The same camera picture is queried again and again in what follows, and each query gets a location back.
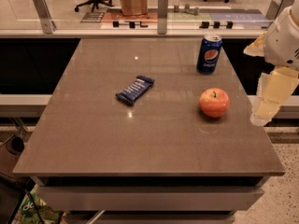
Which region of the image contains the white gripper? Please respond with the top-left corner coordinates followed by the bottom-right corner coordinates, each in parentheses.
top-left (243, 6), bottom-right (299, 126)

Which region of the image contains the blue pepsi can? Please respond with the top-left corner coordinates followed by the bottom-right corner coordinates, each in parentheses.
top-left (196, 34), bottom-right (222, 75)

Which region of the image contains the red apple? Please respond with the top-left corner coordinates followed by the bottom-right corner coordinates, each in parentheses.
top-left (199, 88), bottom-right (230, 118)

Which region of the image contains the blue snack bar wrapper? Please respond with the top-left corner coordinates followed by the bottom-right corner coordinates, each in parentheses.
top-left (115, 76), bottom-right (155, 106)

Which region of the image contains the black office chair left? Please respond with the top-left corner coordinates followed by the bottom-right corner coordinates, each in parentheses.
top-left (74, 0), bottom-right (113, 12)

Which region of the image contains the grey table drawer base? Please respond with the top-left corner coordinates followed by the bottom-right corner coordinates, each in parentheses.
top-left (37, 184), bottom-right (263, 224)

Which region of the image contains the green patterned bag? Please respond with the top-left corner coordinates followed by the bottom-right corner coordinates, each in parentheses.
top-left (12, 187), bottom-right (67, 224)

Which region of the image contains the right metal glass post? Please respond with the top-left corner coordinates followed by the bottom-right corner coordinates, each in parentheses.
top-left (266, 0), bottom-right (299, 29)

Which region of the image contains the metal glass post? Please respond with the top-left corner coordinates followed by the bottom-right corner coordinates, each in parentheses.
top-left (266, 0), bottom-right (299, 29)
top-left (32, 0), bottom-right (56, 35)
top-left (157, 0), bottom-right (168, 35)

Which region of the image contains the middle metal glass post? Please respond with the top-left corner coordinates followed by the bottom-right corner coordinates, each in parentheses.
top-left (157, 0), bottom-right (168, 35)

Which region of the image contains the left metal glass post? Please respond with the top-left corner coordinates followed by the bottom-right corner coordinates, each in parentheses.
top-left (32, 0), bottom-right (56, 35)

